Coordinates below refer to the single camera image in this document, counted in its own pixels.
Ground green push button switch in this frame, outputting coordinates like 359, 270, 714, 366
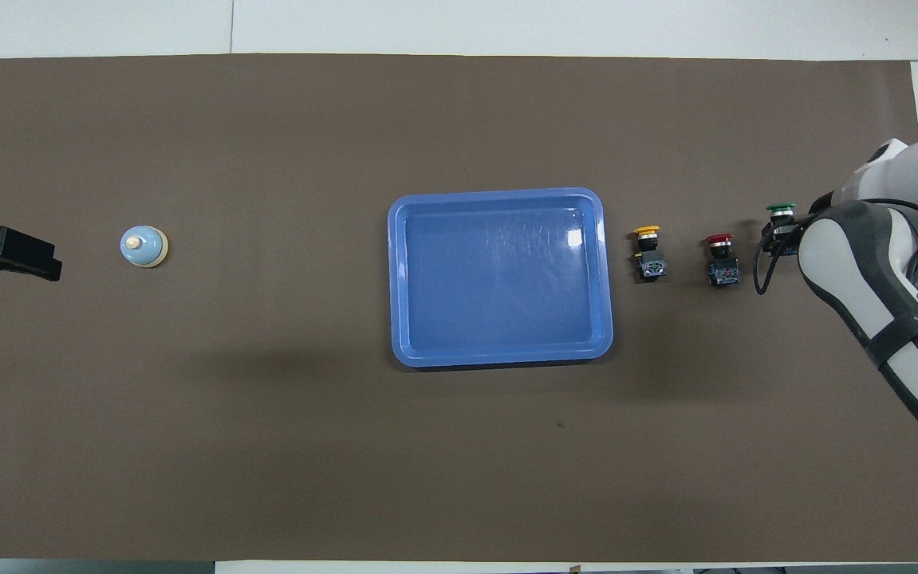
765, 202, 798, 240

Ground red push button switch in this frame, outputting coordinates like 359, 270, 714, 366
703, 233, 741, 288

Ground yellow push button switch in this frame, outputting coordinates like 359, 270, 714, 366
632, 226, 667, 281

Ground light blue desk bell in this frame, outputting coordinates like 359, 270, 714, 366
120, 225, 169, 269

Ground blue plastic tray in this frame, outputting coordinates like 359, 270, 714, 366
387, 187, 614, 369

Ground brown table mat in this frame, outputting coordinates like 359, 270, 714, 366
0, 53, 918, 563

